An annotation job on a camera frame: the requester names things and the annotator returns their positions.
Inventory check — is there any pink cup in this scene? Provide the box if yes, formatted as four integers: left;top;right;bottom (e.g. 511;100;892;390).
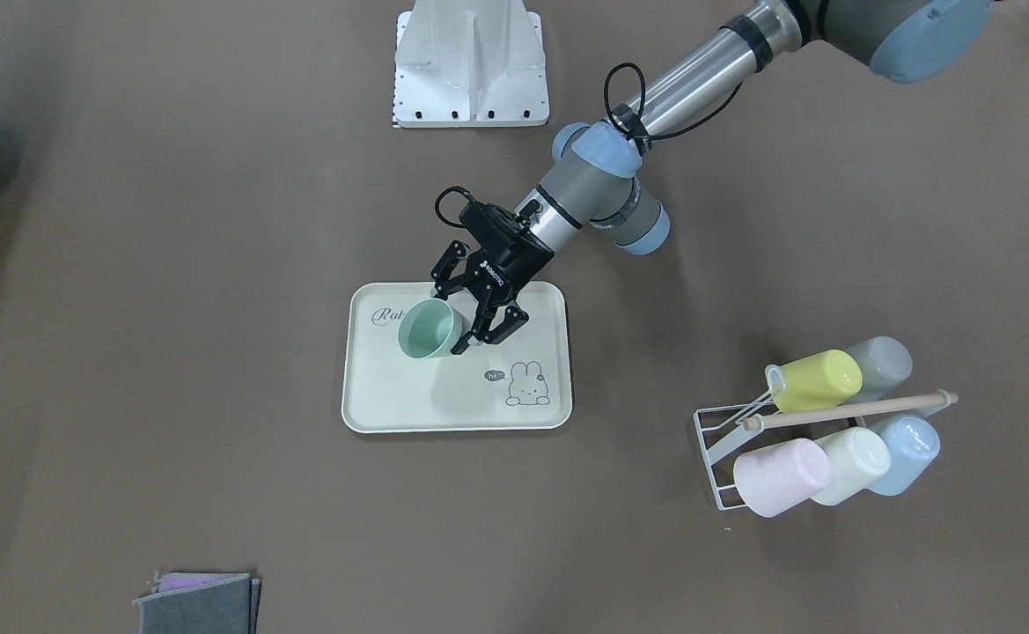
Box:
734;438;833;518

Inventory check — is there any grey cup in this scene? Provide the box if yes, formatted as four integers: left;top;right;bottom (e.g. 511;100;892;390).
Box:
844;334;914;398

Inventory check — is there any yellow cup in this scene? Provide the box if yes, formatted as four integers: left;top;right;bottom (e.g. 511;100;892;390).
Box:
773;349;864;413

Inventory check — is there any cream rabbit tray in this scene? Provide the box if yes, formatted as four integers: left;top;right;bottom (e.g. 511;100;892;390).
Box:
341;281;573;433

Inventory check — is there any light blue cup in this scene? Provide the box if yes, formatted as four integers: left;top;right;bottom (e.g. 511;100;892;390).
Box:
867;414;942;497

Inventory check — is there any white wire cup rack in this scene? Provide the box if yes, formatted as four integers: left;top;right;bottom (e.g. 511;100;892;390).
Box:
694;365;959;517

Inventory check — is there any green cup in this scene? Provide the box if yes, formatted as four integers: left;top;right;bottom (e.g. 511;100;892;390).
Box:
398;298;469;358

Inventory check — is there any grey folded cloth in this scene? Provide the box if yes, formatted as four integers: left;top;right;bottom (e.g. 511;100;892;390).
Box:
133;572;261;633

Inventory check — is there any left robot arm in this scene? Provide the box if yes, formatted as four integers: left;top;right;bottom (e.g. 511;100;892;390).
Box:
399;1;992;358

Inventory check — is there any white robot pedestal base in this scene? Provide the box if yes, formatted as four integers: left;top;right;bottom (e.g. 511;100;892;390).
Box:
391;1;549;129

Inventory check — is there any cream white cup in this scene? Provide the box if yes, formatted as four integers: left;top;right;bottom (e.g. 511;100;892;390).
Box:
812;428;892;505

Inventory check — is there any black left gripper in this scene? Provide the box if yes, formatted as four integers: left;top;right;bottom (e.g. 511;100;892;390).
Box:
432;206;555;356

